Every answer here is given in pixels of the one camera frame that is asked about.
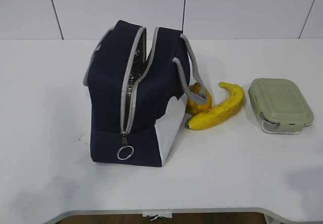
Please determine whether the navy blue insulated lunch bag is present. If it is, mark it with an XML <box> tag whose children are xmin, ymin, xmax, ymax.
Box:
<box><xmin>83</xmin><ymin>20</ymin><xmax>207</xmax><ymax>167</ymax></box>

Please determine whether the yellow pear-shaped fruit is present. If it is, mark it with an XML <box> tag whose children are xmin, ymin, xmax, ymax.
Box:
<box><xmin>186</xmin><ymin>82</ymin><xmax>213</xmax><ymax>115</ymax></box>

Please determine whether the yellow banana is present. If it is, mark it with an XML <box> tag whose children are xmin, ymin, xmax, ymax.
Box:
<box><xmin>185</xmin><ymin>82</ymin><xmax>245</xmax><ymax>130</ymax></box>

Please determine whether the green lidded glass food container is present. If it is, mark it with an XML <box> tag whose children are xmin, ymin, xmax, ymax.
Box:
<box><xmin>248</xmin><ymin>78</ymin><xmax>314</xmax><ymax>134</ymax></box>

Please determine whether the white tape on table edge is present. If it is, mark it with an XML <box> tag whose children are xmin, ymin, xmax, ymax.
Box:
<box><xmin>142</xmin><ymin>212</ymin><xmax>173</xmax><ymax>221</ymax></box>

